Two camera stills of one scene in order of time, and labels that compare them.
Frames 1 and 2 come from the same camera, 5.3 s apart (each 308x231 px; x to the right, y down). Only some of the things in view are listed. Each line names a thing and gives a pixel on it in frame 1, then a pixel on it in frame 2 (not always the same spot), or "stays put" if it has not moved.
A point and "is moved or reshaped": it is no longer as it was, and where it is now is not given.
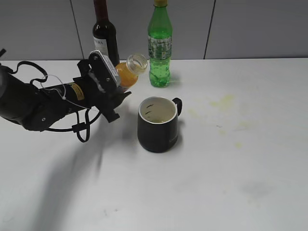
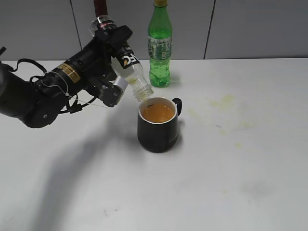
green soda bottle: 160,44 stays put
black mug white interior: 157,123 stays put
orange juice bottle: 127,72 is moved or reshaped
